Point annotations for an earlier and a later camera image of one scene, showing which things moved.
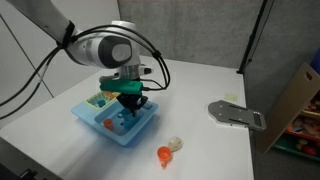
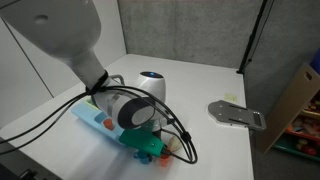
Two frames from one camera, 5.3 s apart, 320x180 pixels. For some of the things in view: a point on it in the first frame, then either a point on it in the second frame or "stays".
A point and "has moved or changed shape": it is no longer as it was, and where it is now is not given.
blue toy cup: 127,115 has moved or changed shape
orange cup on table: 164,153 stays
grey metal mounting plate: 234,114 stays
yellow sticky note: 233,97 stays
